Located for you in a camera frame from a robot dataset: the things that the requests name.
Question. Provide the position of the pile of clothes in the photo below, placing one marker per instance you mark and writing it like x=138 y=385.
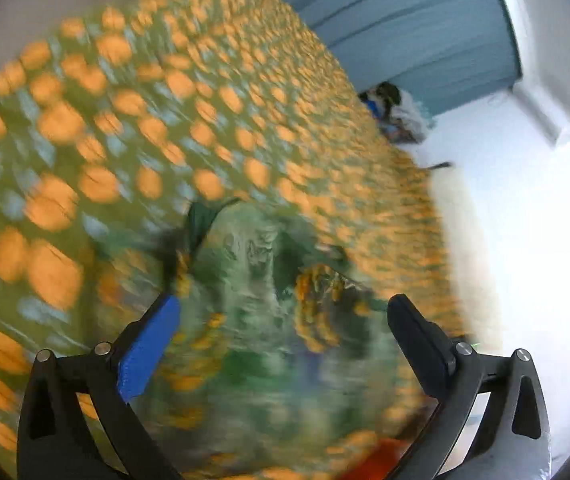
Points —
x=400 y=110

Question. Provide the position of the bed with orange floral blanket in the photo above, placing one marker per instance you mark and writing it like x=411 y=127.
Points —
x=190 y=85

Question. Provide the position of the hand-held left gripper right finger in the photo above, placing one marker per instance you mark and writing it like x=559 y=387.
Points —
x=422 y=345

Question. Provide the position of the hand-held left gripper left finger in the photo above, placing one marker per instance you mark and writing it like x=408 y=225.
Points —
x=147 y=345

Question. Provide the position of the person's orange fleece clothing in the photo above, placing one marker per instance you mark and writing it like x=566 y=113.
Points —
x=385 y=460

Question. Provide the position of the green printed jacket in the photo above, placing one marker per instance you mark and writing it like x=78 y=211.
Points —
x=265 y=320

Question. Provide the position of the blue curtain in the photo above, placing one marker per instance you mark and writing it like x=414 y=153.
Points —
x=405 y=25

